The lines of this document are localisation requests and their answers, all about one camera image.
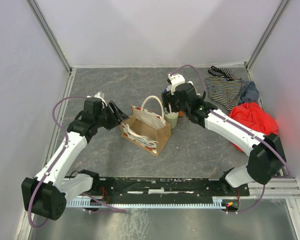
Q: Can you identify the cream cap bottle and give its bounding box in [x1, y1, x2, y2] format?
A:
[164, 112, 179, 130]

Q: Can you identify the canvas tote bag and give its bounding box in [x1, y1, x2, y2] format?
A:
[120, 95, 171, 157]

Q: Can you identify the striped dark garment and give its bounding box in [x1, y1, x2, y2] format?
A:
[208, 66, 237, 82]

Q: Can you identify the striped shirt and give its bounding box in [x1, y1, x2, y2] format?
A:
[205, 77, 245, 111]

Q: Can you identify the blue-grey cloth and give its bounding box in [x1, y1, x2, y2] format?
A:
[239, 80, 260, 105]

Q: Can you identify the dark blue small bottle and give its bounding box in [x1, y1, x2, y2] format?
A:
[178, 111, 184, 118]

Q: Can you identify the clear bottle white cap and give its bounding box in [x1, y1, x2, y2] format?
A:
[187, 80, 199, 94]

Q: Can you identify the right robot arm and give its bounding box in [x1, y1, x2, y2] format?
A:
[161, 82, 287, 188]

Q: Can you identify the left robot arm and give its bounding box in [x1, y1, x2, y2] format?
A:
[21, 96, 129, 221]

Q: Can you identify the red cloth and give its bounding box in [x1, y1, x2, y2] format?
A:
[228, 102, 280, 152]

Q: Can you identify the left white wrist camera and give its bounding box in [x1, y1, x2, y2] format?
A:
[86, 91, 108, 109]

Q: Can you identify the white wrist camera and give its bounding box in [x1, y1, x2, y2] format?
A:
[167, 73, 186, 95]
[86, 91, 108, 109]

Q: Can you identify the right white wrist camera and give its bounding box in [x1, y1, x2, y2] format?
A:
[167, 73, 186, 95]

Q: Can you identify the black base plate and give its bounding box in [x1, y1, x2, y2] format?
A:
[87, 177, 250, 205]

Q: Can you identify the blue cable duct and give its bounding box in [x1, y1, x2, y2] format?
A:
[66, 196, 226, 210]

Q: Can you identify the aluminium frame rail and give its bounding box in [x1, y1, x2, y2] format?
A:
[62, 176, 300, 200]

